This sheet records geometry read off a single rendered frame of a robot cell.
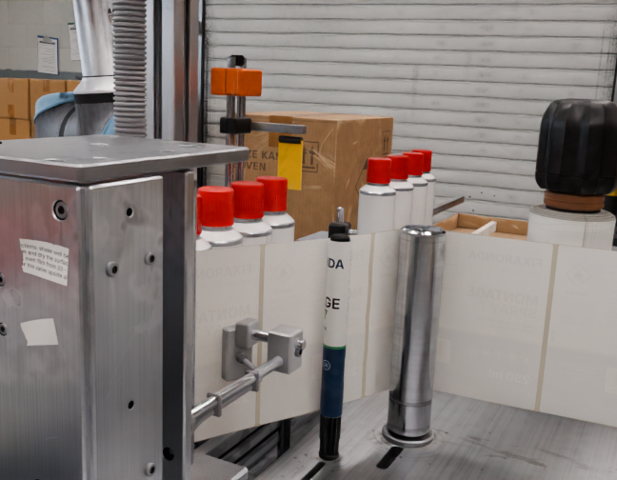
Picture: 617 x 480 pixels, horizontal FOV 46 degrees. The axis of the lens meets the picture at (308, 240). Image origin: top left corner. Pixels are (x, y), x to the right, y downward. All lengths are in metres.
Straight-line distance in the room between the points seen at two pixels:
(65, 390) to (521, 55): 4.88
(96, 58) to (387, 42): 4.37
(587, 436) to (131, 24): 0.56
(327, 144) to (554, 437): 0.82
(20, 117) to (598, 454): 4.55
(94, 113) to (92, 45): 0.09
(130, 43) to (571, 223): 0.46
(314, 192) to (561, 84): 3.82
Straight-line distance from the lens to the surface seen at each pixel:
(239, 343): 0.53
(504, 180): 5.17
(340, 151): 1.39
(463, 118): 5.19
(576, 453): 0.70
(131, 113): 0.72
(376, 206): 1.01
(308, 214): 1.41
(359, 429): 0.68
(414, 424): 0.65
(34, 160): 0.34
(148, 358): 0.37
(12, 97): 5.01
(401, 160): 1.08
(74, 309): 0.34
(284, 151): 0.83
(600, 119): 0.77
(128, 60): 0.72
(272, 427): 0.74
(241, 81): 0.81
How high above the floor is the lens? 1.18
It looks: 12 degrees down
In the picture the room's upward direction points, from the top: 3 degrees clockwise
